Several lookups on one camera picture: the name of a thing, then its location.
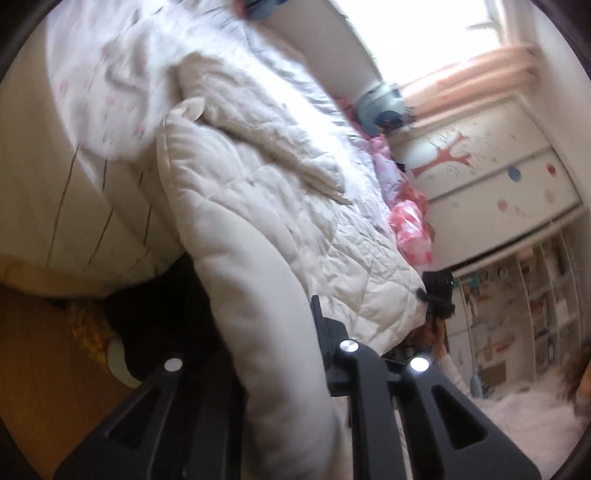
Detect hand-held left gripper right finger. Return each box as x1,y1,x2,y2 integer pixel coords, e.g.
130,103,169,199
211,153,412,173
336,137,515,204
310,294,542,480

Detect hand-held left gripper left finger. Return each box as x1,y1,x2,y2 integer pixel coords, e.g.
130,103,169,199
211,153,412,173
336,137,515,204
53,355,245,480

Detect cream quilted jacket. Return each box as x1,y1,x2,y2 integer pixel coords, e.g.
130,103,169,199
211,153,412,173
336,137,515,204
154,51,428,480

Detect pink checked cloth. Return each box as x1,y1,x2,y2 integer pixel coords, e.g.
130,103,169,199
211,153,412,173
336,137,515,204
388,198,435,271

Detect white shelf unit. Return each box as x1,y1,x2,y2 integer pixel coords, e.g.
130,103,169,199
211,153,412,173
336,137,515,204
450,228,591,400

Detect yellow patterned cloth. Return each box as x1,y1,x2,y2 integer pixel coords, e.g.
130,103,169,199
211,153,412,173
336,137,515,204
68,301,114,367

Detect wardrobe with tree decal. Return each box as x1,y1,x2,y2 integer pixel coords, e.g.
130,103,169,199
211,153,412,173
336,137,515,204
392,99,583,278

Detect pink ruffled pillow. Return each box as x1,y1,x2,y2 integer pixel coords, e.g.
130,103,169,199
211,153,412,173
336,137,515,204
365,136,407,199

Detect pink and blue curtain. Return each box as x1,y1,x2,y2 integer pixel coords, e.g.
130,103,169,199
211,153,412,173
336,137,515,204
353,41,541,139

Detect bed with white sheet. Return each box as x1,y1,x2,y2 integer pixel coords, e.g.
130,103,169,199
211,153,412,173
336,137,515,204
0,18,190,298

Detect white striped quilt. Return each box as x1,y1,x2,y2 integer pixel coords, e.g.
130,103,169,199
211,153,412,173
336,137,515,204
222,14,365,139

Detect window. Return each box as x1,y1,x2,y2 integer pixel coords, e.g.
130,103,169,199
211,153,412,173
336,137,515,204
330,0,513,86

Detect cherry print blanket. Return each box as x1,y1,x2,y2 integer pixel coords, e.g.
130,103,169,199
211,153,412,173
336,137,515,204
44,0,407,245

